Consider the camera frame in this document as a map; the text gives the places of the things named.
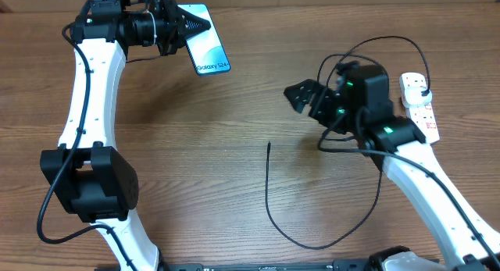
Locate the Galaxy smartphone blue screen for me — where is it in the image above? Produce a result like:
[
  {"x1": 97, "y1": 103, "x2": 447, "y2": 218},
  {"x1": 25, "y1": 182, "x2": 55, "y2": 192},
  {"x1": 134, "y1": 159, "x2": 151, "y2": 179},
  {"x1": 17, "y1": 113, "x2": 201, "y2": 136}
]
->
[{"x1": 180, "y1": 4, "x2": 231, "y2": 76}]

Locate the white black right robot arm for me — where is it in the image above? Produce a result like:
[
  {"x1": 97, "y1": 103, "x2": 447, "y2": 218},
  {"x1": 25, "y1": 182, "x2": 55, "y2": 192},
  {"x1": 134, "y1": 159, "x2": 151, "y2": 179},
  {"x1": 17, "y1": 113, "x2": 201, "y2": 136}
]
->
[{"x1": 284, "y1": 61, "x2": 499, "y2": 270}]

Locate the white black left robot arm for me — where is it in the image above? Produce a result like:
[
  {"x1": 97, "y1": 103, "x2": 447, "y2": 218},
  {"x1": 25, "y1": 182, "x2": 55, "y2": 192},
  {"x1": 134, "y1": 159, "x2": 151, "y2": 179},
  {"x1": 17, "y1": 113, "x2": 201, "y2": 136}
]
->
[{"x1": 40, "y1": 0, "x2": 212, "y2": 270}]

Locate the white charger plug adapter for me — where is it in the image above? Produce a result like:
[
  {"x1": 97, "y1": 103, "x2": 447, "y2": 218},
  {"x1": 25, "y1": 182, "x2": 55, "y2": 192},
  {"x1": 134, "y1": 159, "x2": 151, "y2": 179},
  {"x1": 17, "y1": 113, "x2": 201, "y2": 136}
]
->
[{"x1": 402, "y1": 86, "x2": 433, "y2": 108}]

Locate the white power strip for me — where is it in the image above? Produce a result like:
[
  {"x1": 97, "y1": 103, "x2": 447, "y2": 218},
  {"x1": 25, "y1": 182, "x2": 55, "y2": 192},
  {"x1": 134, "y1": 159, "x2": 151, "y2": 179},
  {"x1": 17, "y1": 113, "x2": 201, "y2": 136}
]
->
[{"x1": 399, "y1": 72, "x2": 440, "y2": 144}]

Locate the black charger cable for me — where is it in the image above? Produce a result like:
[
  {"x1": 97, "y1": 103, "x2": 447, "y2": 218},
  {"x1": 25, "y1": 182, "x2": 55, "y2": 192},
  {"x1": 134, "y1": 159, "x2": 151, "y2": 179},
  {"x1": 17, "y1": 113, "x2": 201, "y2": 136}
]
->
[{"x1": 265, "y1": 35, "x2": 433, "y2": 251}]

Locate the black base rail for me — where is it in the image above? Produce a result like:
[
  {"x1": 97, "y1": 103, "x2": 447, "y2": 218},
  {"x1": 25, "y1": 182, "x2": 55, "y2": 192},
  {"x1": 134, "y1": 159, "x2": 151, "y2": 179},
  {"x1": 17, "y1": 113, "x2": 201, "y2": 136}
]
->
[{"x1": 93, "y1": 245, "x2": 450, "y2": 271}]

